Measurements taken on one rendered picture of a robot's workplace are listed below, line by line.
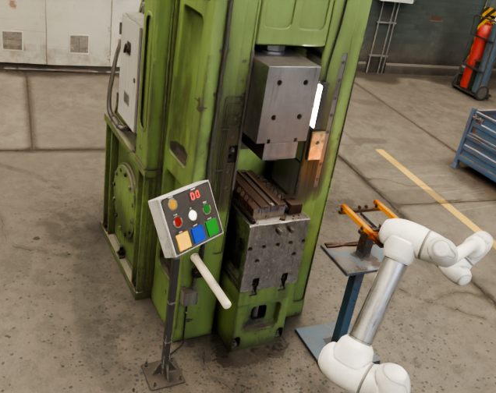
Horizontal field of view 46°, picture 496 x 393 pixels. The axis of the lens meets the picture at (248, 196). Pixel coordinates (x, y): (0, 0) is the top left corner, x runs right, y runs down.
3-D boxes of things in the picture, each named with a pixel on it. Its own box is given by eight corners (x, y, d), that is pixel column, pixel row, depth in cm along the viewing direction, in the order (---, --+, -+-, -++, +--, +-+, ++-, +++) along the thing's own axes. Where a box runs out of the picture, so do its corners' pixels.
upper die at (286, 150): (295, 157, 312) (298, 141, 308) (261, 161, 303) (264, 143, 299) (258, 127, 344) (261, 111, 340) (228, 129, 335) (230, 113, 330)
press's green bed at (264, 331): (281, 341, 373) (295, 282, 351) (228, 355, 356) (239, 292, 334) (244, 289, 415) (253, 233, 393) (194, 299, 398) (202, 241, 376)
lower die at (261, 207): (283, 215, 328) (285, 202, 324) (251, 219, 319) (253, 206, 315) (249, 181, 360) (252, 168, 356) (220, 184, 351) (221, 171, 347)
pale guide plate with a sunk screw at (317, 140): (320, 159, 337) (326, 132, 329) (306, 161, 333) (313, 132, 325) (318, 157, 339) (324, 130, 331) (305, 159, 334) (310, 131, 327)
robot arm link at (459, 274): (442, 274, 302) (461, 256, 301) (462, 292, 290) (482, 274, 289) (433, 265, 296) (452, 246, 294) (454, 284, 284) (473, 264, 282)
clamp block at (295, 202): (302, 213, 334) (303, 203, 331) (288, 214, 330) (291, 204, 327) (291, 203, 343) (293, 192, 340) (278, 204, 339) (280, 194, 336)
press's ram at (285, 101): (320, 139, 314) (335, 66, 295) (256, 144, 296) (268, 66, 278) (281, 111, 346) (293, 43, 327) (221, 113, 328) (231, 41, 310)
